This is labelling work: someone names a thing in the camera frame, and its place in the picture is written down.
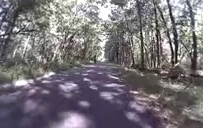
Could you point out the leaf-strewn grass verge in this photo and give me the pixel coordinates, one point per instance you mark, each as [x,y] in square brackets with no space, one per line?
[175,96]

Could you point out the grey asphalt path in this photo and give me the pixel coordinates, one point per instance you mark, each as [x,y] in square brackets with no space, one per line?
[89,100]

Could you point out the person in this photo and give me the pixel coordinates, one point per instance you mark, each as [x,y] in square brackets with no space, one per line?
[95,59]

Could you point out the wood of trees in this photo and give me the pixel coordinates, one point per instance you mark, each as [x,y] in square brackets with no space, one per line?
[162,33]
[39,33]

